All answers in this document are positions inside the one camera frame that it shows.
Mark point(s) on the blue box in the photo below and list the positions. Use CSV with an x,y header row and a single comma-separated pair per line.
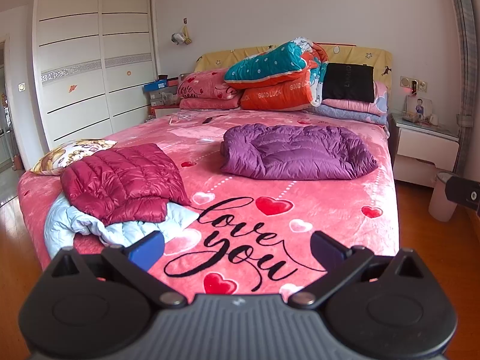
x,y
155,85

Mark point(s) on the white clothes hanger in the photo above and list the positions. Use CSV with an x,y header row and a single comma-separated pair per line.
x,y
176,122

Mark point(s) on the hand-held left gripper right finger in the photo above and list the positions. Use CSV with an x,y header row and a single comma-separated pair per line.
x,y
326,251

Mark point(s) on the wall light switch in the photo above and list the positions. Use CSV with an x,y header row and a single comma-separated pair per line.
x,y
22,86

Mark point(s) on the light blue down jacket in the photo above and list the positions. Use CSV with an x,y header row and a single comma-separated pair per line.
x,y
75,221

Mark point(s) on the plugged wall charger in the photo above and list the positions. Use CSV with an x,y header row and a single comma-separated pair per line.
x,y
414,88

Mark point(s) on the white trash bin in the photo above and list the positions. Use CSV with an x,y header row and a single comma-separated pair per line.
x,y
440,202

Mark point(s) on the framed photo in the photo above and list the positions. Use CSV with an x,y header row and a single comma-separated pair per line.
x,y
419,108

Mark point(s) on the black cloth bag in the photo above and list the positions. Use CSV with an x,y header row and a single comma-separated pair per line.
x,y
348,82

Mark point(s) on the teal and orange folded quilt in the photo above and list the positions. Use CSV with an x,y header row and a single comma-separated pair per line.
x,y
262,67

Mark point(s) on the small white jar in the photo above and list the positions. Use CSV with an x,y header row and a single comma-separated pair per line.
x,y
434,120

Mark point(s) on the purple down jacket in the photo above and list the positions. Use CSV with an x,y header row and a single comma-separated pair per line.
x,y
300,153

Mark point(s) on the glass sliding door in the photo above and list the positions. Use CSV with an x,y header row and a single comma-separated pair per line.
x,y
4,138

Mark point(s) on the patterned storage box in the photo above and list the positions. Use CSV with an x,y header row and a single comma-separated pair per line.
x,y
163,98

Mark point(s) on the maroon down jacket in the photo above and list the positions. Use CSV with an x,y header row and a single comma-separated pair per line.
x,y
123,180

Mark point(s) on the black remote control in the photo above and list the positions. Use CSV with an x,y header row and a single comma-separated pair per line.
x,y
207,120

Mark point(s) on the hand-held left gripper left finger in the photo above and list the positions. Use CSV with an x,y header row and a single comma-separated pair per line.
x,y
148,249

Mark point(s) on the white sliding door wardrobe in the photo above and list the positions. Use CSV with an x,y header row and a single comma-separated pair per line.
x,y
75,45

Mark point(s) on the wall socket plate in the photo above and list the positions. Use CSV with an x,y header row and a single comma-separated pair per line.
x,y
405,81

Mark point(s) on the cartoon print pillow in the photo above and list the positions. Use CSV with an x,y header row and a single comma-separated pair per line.
x,y
71,153

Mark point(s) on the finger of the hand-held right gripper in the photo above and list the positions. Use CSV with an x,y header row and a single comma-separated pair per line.
x,y
465,194

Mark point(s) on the pink heart print pillow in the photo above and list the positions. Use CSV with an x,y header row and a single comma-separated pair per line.
x,y
210,104

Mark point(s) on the grey plaid curtain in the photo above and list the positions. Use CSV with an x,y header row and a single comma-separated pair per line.
x,y
463,45

